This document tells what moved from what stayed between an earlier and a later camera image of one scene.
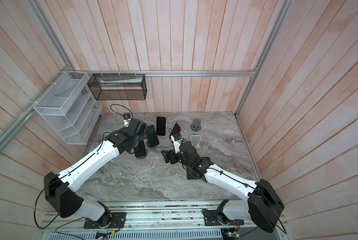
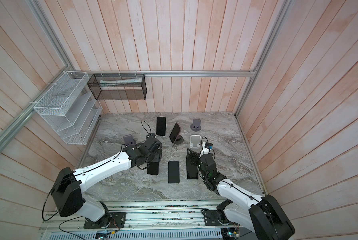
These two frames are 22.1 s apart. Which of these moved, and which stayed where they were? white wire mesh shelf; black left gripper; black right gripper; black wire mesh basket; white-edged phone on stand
Moved: black right gripper; black left gripper
Stayed: black wire mesh basket; white-edged phone on stand; white wire mesh shelf
